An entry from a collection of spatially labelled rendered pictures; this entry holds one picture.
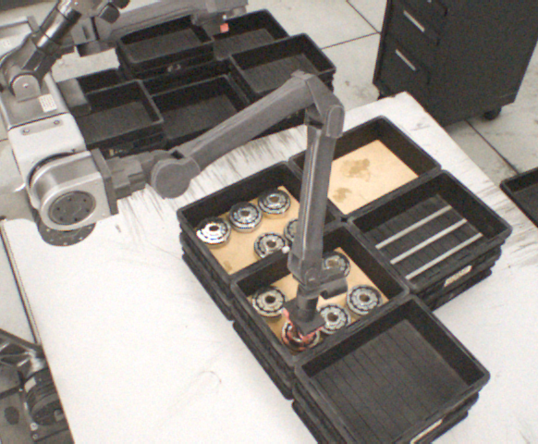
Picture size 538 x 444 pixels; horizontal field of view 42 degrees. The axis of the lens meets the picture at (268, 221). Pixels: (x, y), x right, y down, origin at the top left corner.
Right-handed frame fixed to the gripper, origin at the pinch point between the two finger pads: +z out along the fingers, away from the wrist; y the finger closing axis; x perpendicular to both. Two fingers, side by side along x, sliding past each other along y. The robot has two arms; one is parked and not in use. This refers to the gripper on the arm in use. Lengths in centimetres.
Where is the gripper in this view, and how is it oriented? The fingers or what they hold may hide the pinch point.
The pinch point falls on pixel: (300, 331)
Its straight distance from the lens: 185.2
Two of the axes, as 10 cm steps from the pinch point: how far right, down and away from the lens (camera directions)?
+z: -0.7, 6.5, 7.6
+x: -8.3, 3.8, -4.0
